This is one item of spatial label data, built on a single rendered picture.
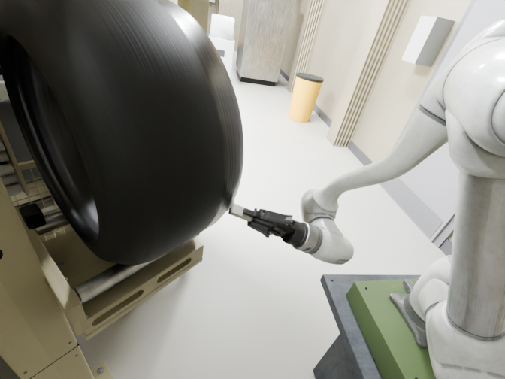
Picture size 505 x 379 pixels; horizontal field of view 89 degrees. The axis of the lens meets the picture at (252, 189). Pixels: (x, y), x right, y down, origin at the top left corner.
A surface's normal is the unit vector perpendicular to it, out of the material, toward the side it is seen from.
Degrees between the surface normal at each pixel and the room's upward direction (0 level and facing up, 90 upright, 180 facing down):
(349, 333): 0
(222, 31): 71
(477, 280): 101
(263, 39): 90
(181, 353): 0
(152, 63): 46
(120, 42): 38
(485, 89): 80
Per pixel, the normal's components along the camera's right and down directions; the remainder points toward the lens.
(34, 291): 0.75, 0.48
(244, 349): 0.17, -0.80
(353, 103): 0.12, 0.58
